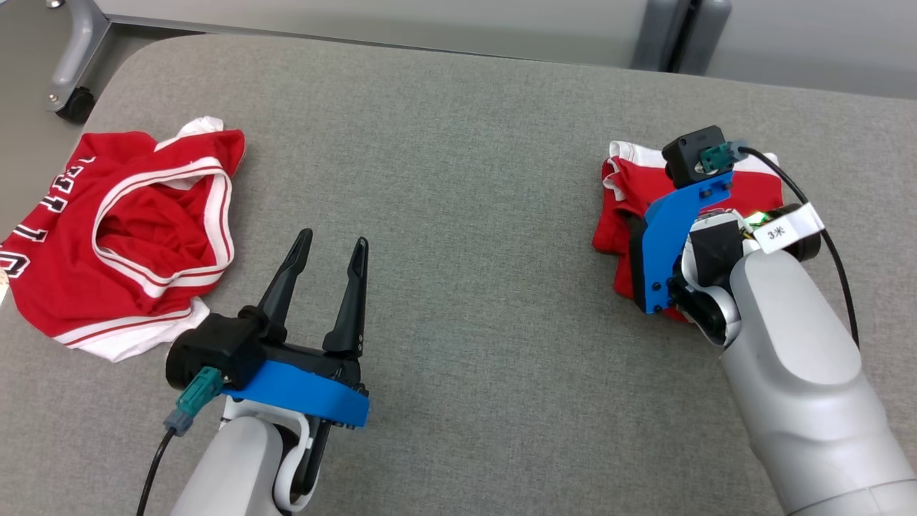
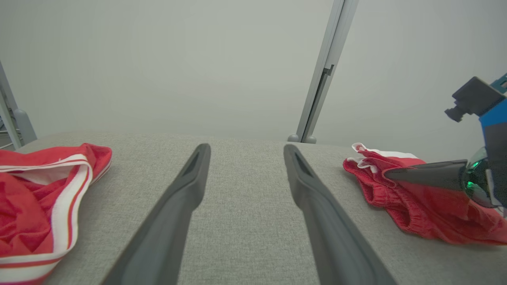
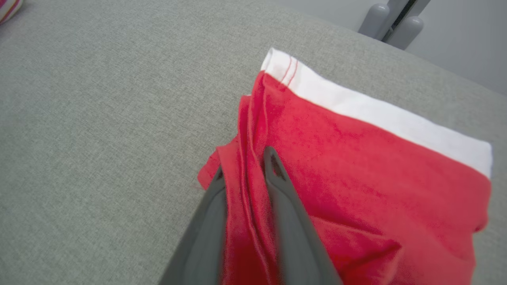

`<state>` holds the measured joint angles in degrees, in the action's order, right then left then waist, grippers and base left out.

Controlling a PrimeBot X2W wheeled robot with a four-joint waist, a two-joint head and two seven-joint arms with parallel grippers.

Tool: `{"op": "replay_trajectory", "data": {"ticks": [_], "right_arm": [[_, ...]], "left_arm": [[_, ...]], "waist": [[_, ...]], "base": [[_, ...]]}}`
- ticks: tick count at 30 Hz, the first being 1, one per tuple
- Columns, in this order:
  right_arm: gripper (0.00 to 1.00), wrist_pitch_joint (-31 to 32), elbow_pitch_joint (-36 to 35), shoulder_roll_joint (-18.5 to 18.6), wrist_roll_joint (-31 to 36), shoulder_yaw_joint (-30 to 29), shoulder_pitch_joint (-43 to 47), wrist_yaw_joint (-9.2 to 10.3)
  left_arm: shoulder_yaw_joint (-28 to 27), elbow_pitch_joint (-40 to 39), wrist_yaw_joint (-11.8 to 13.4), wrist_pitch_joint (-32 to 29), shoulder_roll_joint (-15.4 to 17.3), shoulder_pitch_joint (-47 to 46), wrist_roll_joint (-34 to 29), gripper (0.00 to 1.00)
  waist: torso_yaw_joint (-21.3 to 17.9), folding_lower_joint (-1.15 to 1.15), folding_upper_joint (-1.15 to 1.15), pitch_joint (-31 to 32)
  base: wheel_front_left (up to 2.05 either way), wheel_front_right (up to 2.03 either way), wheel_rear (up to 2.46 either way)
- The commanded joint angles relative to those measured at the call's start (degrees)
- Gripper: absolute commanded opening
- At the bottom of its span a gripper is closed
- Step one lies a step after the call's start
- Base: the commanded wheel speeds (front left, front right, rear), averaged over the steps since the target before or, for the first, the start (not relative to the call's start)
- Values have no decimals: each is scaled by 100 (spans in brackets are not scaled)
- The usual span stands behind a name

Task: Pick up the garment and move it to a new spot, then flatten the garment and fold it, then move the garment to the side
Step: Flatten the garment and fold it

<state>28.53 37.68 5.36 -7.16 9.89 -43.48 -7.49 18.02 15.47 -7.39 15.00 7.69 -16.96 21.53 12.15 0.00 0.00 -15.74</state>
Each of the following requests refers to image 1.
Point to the grey cart leg with caster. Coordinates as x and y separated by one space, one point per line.
79 43

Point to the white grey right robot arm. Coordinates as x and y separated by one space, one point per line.
795 358

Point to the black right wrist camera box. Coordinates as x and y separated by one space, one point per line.
688 154

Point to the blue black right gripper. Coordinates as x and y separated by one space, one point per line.
663 244

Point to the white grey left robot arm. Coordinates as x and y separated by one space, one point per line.
229 466

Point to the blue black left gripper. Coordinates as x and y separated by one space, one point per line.
308 387

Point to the red shorts with white trim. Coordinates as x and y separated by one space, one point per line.
623 215

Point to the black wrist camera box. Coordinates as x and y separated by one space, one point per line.
688 154
215 347

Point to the grey partition post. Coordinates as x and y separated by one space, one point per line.
652 36

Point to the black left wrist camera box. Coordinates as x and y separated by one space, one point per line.
215 347

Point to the red white basketball jersey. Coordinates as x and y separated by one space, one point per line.
71 272

